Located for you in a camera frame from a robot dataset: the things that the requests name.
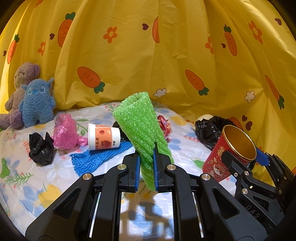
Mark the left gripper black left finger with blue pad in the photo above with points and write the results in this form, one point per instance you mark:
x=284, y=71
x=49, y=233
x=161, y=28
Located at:
x=90, y=208

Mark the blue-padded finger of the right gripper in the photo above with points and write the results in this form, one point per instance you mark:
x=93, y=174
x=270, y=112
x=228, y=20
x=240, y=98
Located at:
x=236, y=168

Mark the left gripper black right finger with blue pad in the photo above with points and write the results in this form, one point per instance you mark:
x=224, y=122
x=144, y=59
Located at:
x=202, y=208

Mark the red gold paper cup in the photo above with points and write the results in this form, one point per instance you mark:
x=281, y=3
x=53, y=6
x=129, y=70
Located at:
x=238, y=143

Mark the large black trash bag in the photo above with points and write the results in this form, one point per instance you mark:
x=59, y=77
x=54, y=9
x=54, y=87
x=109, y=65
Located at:
x=209, y=131

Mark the white orange paper cup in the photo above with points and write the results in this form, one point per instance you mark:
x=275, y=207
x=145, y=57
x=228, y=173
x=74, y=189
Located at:
x=103, y=137

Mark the small black bag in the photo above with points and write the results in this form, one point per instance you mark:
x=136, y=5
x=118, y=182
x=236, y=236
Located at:
x=123, y=136
x=41, y=149

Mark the pink plastic bag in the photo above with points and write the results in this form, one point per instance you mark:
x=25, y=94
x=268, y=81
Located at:
x=65, y=133

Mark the red wrapper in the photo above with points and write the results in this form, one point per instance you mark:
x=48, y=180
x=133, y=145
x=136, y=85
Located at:
x=164, y=125

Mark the green foam net sleeve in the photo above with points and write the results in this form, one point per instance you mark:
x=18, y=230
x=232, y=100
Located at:
x=138, y=120

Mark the blue foam net sleeve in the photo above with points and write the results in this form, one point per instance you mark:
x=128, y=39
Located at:
x=90, y=161

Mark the white round plush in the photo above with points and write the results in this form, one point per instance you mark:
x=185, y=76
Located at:
x=205, y=117

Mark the yellow carrot print curtain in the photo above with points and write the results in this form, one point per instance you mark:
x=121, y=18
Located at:
x=233, y=59

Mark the blue fuzzy monster plush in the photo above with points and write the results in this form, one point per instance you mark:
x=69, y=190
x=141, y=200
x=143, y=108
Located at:
x=38, y=103

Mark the purple teddy bear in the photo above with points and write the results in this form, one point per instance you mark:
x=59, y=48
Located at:
x=25, y=74

